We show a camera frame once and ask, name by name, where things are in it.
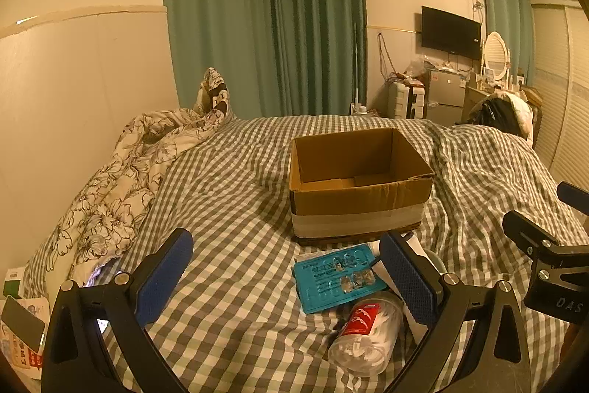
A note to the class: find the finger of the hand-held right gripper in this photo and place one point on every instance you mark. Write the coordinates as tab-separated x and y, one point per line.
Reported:
529	232
573	195

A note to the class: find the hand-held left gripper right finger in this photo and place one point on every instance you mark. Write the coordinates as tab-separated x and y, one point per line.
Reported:
409	282

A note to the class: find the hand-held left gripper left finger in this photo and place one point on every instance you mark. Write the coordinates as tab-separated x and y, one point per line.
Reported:
162	278

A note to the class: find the clear jar with red label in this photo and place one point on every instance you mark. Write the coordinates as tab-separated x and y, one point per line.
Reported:
366	337

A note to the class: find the blue blister pack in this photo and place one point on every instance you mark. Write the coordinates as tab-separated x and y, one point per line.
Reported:
324	282

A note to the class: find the cardboard box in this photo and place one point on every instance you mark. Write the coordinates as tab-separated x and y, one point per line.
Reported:
359	199

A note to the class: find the white packet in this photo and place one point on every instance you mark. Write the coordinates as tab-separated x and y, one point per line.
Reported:
380	271

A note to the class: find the grey checked bed sheet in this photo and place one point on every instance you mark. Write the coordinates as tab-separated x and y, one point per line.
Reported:
244	236

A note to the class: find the white louvered wardrobe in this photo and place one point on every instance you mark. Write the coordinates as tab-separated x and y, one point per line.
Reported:
568	89

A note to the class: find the floral duvet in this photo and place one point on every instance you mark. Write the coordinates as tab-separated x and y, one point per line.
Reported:
124	172

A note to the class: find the smartphone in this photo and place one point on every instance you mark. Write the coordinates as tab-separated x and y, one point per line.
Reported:
23	324

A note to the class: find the green and white box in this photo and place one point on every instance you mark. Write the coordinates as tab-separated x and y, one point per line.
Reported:
14	282

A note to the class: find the silver mini fridge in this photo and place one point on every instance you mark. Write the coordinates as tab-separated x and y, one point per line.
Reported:
446	96

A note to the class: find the white oval mirror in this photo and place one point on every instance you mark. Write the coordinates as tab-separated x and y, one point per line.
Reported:
497	52

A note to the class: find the printed paper leaflets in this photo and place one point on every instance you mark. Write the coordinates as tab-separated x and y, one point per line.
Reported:
20	363

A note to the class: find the white suitcase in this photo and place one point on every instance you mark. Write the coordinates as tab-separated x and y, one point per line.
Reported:
405	98

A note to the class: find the light green curtain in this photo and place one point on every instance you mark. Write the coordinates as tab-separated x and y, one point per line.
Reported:
504	1

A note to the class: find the white pole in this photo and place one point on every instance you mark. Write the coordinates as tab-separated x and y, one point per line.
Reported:
358	66

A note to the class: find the dark green curtain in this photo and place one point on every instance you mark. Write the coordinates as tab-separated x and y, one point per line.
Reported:
216	15
317	20

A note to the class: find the black wall television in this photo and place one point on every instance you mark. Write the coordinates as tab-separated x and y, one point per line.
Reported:
451	31

